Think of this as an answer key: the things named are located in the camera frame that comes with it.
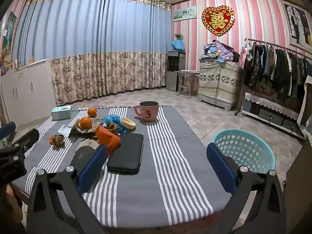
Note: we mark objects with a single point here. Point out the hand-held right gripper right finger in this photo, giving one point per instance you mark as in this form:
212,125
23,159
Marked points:
220,167

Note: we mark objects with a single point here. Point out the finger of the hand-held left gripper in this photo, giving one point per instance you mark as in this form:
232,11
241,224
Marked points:
7,129
25,137

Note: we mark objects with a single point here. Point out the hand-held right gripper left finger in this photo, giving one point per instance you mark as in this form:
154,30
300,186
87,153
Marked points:
93,167

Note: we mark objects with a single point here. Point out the teal plastic basket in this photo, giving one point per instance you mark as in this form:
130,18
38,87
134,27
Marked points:
243,148

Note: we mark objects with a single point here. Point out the white printed paper packet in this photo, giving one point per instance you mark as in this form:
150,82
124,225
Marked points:
64,129

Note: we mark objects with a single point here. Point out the small black case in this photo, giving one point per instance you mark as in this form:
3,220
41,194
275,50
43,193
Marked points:
81,157

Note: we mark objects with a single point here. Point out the crumpled white plastic bag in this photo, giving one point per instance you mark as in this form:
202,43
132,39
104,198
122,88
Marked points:
87,143

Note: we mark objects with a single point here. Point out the large black zip case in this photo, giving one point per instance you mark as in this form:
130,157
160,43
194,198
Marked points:
126,153

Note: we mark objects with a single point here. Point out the brown tray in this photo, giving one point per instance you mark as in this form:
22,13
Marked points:
85,131

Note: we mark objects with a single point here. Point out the white low cabinet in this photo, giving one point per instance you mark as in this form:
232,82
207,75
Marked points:
26,92

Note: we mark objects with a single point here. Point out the light blue tissue box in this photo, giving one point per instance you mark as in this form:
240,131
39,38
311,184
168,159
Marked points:
61,112

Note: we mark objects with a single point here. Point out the printed grey packet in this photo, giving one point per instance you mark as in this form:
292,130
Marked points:
96,122

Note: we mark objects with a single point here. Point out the partly peeled orange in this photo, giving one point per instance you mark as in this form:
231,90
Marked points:
85,123

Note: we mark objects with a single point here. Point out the grey white striped tablecloth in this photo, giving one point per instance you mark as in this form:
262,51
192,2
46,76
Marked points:
175,163

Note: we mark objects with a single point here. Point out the blue plastic bag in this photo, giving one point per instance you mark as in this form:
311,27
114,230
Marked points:
112,119

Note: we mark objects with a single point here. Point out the whole orange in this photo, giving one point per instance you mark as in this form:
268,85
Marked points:
92,112

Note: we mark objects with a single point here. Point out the small cream bowl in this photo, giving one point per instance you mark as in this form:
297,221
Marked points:
128,124

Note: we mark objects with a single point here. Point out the pink mug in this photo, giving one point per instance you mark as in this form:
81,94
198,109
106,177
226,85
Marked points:
148,113

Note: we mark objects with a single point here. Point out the low shelf with lace cloth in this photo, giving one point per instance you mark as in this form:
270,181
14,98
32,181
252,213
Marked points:
270,104

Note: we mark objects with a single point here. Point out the cloth covered cabinet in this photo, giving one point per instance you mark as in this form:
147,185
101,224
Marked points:
219,82

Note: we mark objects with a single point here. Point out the small folding table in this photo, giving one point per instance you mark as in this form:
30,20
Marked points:
186,72

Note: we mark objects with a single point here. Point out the grey water dispenser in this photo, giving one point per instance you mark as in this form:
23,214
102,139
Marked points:
175,70

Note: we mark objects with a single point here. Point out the blue and floral curtain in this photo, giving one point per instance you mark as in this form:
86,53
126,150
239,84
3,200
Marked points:
97,53

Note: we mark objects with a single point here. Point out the pink hanging bag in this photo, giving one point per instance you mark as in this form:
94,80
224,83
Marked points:
243,56

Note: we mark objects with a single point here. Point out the row of hanging clothes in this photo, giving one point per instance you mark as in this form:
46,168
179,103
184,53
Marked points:
280,70

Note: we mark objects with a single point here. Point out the pile of clothes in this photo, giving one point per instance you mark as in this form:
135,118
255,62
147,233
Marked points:
219,50

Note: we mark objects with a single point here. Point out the blue cloth bag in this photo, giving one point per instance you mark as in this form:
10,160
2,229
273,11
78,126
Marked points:
178,45

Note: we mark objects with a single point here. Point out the metal clothes rack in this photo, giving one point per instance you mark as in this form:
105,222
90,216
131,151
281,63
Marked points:
280,46

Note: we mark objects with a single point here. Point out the small potted plant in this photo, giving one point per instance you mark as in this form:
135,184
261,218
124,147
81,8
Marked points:
178,36

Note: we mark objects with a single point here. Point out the red heart wall decoration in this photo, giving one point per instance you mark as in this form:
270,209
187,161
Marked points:
217,20

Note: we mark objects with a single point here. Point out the long wall picture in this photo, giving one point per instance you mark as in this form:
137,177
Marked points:
185,13

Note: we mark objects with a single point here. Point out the black and white wall poster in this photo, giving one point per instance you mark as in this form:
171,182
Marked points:
296,24

